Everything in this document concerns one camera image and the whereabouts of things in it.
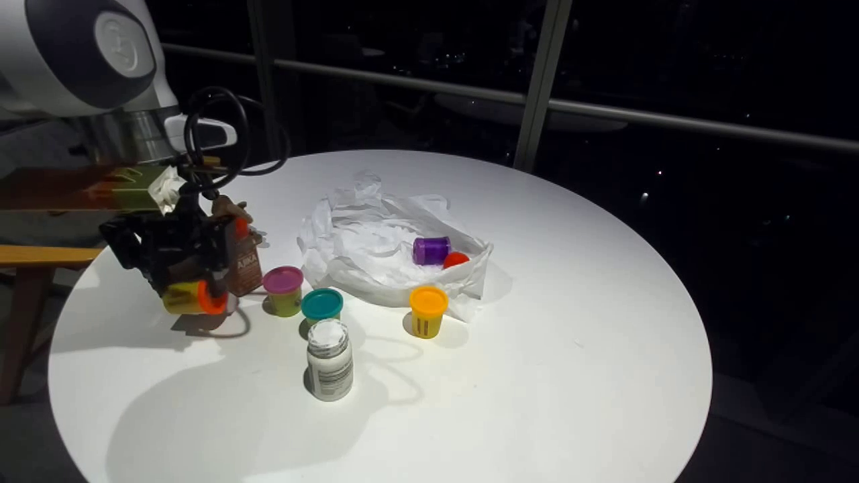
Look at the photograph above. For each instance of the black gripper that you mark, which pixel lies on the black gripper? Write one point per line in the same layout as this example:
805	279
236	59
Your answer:
165	238

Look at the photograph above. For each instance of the yellow tub with red lid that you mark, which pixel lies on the yellow tub with red lid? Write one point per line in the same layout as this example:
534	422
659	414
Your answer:
192	299

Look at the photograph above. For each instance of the yellow tub with magenta lid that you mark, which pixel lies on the yellow tub with magenta lid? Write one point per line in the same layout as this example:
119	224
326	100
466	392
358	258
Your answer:
283	285

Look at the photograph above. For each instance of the tub with teal lid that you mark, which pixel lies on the tub with teal lid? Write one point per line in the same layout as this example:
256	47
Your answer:
323	310

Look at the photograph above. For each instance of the grey bottle with white cap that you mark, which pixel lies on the grey bottle with white cap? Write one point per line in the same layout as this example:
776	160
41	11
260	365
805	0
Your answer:
329	363

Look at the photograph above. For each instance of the yellow tub with orange lid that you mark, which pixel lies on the yellow tub with orange lid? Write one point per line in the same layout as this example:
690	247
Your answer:
427	310

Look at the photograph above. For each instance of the small red tub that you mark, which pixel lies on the small red tub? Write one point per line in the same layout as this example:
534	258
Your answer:
458	258

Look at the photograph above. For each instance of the white plastic bag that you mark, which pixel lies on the white plastic bag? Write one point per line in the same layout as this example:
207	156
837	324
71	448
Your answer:
385	243

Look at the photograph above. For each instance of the grey chair with wooden armrests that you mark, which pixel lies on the grey chair with wooden armrests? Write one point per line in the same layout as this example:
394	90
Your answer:
35	258

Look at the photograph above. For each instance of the grey horizontal railing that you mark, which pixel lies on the grey horizontal railing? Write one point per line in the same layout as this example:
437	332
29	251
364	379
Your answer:
679	124

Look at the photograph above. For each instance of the dark vertical window post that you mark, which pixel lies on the dark vertical window post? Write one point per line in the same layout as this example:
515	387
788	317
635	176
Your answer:
266	70

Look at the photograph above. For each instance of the grey vertical window post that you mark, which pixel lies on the grey vertical window post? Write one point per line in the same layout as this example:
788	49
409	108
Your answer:
539	83

